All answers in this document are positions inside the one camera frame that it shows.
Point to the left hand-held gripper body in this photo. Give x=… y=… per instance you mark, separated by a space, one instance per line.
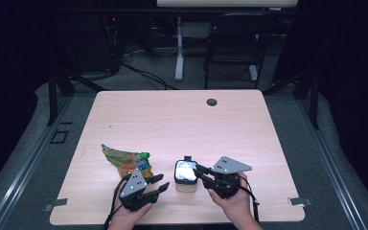
x=135 y=191

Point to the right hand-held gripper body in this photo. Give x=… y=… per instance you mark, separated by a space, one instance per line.
x=225 y=179

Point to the yellow spouted pouch green cap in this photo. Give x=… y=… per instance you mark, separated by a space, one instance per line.
x=124 y=159

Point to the person's right hand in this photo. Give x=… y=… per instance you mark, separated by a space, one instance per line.
x=236 y=206

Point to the person's left hand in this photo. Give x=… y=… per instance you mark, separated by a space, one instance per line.
x=127 y=220

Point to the grey tape piece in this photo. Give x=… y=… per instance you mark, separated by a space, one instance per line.
x=56 y=203
x=300 y=201

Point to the black metal stand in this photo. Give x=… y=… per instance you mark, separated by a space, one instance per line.
x=52 y=96
x=314 y=102

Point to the white desk with white legs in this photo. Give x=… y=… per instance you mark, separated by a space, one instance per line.
x=179 y=48

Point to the black folding chair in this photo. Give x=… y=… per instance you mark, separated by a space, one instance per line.
x=236 y=41

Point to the black curtain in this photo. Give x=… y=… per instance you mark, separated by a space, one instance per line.
x=9 y=80
x=354 y=80

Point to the metal floor rail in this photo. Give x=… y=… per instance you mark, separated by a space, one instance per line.
x=28 y=163
x=332 y=169

